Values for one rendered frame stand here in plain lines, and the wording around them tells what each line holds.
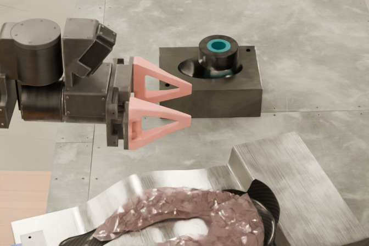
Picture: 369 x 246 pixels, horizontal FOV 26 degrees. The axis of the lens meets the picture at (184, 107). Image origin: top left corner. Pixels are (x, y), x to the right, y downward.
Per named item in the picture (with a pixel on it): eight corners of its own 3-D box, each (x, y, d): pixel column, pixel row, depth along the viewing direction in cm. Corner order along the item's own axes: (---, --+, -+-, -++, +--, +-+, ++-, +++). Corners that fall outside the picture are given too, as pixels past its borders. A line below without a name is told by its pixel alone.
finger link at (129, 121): (192, 73, 97) (115, 70, 97) (191, 110, 92) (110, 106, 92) (190, 116, 102) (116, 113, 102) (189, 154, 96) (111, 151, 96)
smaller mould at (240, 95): (160, 118, 158) (158, 90, 154) (159, 74, 170) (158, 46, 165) (260, 117, 158) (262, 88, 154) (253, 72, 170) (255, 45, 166)
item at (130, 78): (193, 56, 100) (118, 54, 100) (192, 91, 95) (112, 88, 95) (190, 99, 105) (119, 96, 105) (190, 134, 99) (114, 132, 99)
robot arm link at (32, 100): (74, 59, 98) (18, 57, 98) (68, 87, 93) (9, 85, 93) (77, 103, 102) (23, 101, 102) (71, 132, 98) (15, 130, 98)
